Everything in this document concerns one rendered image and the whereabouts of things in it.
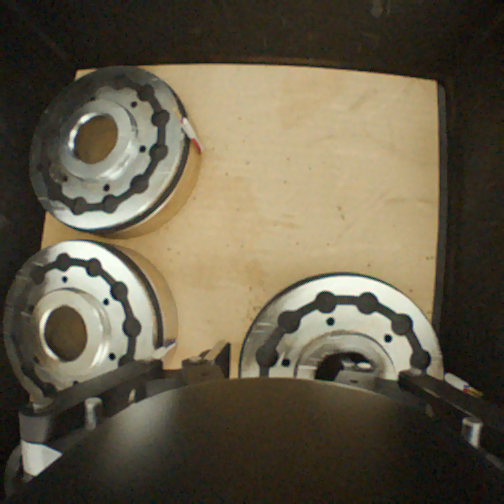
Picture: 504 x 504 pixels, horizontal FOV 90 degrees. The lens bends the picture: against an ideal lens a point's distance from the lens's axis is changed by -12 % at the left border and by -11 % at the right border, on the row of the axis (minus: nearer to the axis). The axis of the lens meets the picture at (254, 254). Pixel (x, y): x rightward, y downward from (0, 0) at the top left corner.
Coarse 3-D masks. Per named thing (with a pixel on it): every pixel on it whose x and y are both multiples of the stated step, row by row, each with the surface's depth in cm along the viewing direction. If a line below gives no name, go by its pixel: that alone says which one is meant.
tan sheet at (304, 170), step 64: (256, 128) 18; (320, 128) 17; (384, 128) 17; (192, 192) 18; (256, 192) 17; (320, 192) 17; (384, 192) 17; (192, 256) 17; (256, 256) 17; (320, 256) 17; (384, 256) 16; (192, 320) 17
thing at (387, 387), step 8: (352, 360) 14; (384, 384) 11; (392, 384) 11; (384, 392) 10; (392, 392) 10; (400, 392) 10; (408, 392) 10; (400, 400) 10; (408, 400) 10; (416, 400) 10; (416, 408) 10; (424, 408) 10
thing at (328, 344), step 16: (320, 336) 13; (336, 336) 13; (352, 336) 13; (368, 336) 13; (304, 352) 13; (320, 352) 13; (336, 352) 13; (352, 352) 13; (368, 352) 13; (384, 352) 13; (304, 368) 13; (384, 368) 12
